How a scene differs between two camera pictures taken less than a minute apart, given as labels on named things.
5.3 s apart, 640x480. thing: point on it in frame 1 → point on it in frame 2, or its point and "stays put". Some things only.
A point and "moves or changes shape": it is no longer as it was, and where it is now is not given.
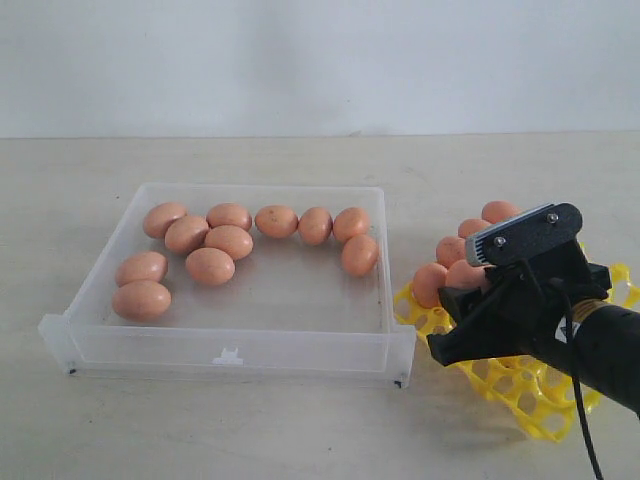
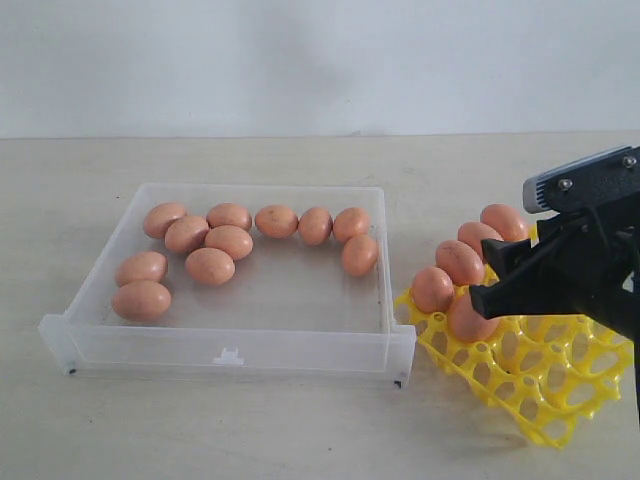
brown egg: x=496 y=211 stays put
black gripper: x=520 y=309 → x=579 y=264
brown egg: x=427 y=281 stays put
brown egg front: x=209 y=266 stays put
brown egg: x=461 y=273 moves or changes shape
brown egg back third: x=276 y=221 stays put
